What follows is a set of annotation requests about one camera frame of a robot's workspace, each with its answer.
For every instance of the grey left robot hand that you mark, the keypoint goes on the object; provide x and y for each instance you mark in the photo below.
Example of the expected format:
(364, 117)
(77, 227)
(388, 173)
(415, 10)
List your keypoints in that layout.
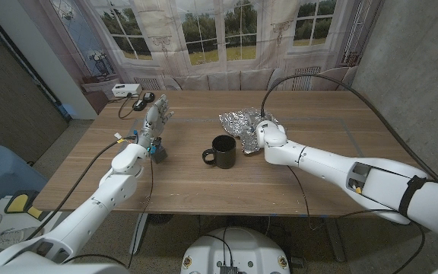
(156, 120)

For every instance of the black mug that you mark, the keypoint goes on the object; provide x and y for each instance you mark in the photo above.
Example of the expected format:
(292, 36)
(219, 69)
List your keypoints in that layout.
(224, 154)

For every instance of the aluminum foil sheet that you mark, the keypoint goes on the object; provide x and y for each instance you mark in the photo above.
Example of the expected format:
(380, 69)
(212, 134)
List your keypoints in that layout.
(236, 122)

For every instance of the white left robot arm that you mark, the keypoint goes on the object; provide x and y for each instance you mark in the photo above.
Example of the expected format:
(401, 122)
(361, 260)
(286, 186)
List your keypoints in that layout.
(86, 220)

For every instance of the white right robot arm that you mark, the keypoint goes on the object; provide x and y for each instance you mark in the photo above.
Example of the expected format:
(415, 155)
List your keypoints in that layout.
(337, 163)

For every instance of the grey cube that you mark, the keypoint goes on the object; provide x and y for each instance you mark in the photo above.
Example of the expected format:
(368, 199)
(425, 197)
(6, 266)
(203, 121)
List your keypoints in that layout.
(160, 156)

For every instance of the white power box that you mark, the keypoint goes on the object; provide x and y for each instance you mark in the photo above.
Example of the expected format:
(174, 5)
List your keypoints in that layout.
(126, 90)

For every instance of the white table leg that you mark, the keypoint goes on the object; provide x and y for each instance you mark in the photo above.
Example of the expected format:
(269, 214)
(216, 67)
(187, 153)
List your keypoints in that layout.
(138, 232)

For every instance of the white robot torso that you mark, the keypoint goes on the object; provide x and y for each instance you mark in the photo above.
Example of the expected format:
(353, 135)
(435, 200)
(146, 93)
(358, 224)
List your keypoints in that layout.
(238, 247)

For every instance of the blue storage bin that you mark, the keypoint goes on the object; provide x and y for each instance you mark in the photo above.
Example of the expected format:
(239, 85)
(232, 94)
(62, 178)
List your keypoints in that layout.
(6, 175)

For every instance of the yellow black pad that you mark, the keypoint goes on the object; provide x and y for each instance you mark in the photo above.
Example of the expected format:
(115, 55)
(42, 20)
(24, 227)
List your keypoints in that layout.
(18, 202)

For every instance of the grey sneaker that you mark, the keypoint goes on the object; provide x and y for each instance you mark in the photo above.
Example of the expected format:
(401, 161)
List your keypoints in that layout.
(13, 237)

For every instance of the dark table leg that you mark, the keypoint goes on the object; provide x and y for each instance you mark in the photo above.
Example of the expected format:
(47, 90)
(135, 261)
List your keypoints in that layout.
(335, 239)

